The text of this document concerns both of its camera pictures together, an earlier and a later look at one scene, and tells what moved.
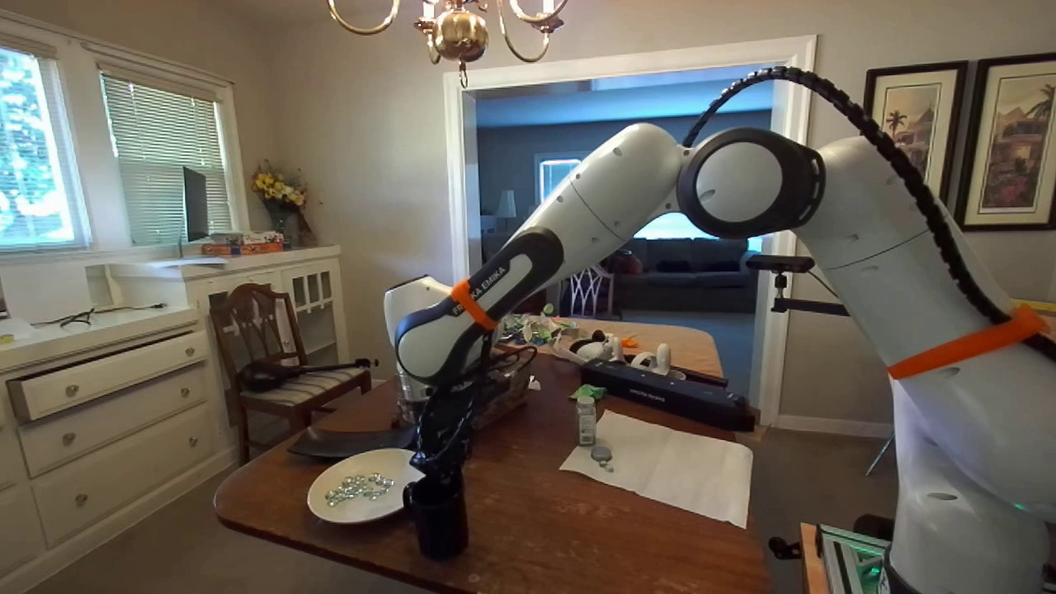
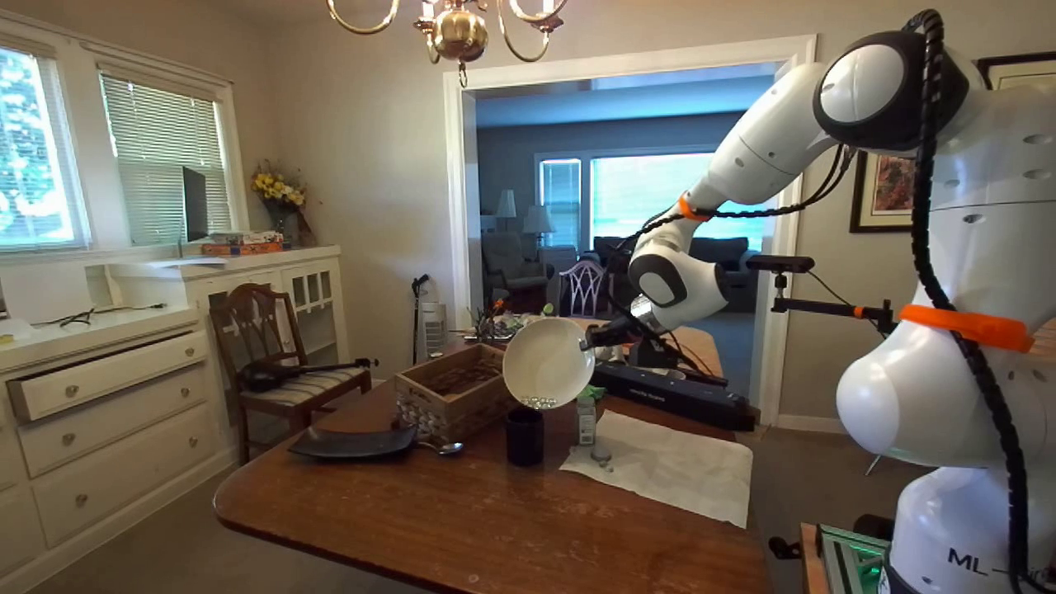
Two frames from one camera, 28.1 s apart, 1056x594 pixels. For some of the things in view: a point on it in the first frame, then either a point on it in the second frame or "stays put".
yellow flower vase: (285, 206) stays put
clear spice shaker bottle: (586, 396) stays put
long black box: (697, 401) stays put
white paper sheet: (670, 462) stays put
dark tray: (361, 440) stays put
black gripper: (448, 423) -> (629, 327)
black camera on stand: (783, 267) stays put
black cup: (439, 513) -> (526, 436)
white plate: (366, 488) -> (546, 362)
